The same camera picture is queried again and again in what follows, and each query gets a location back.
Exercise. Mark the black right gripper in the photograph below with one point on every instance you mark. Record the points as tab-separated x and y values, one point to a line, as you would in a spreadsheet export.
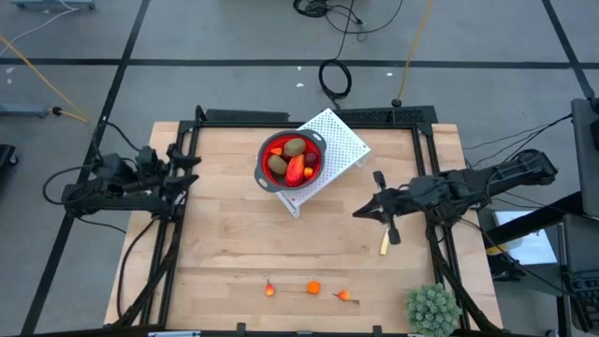
404	201

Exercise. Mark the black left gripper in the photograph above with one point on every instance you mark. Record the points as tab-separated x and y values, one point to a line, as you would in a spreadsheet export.
156	171

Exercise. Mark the dark red plum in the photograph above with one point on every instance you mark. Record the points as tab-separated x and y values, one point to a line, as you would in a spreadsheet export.
311	158

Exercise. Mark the small orange fruit with stem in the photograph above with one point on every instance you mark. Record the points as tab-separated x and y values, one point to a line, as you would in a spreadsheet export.
344	295
269	289

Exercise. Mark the orange red mango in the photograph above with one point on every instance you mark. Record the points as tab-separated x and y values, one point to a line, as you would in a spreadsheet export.
295	169

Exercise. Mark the red collapsible colander bowl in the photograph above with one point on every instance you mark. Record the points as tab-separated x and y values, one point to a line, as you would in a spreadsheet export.
311	140

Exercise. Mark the brown kiwi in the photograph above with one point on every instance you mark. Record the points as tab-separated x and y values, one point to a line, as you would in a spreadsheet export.
295	147
277	165

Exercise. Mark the orange tangerine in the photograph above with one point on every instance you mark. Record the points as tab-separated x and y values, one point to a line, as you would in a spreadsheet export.
313	287

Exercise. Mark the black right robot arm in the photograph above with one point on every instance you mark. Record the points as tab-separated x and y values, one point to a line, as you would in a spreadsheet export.
491	180

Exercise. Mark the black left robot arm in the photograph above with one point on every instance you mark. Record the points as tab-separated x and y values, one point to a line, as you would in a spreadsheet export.
107	201

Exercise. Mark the white perforated metal stand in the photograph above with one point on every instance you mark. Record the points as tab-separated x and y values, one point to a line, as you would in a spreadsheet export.
344	145

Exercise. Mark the black flat bar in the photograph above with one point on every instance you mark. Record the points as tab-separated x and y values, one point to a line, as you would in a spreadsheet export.
252	116

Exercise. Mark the green artificial plant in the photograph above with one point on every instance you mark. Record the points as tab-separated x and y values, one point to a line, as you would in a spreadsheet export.
433	311

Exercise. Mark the black diagonal beam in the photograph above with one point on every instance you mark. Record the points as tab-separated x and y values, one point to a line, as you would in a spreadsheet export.
529	224

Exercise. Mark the grey stand base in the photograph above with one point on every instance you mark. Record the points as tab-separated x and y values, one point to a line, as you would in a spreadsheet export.
51	4
23	111

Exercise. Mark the dark grey panel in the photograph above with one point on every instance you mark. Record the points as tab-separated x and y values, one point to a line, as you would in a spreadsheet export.
582	243

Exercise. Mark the grey rounded panel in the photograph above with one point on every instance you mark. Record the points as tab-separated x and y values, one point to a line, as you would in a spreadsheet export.
585	154

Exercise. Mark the black keyboard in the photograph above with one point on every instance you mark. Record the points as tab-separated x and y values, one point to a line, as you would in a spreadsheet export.
585	299

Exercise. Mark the black table frame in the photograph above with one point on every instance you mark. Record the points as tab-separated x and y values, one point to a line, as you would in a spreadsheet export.
384	126

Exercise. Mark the black perforated frame plate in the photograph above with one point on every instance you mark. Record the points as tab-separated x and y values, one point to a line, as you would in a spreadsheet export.
398	115

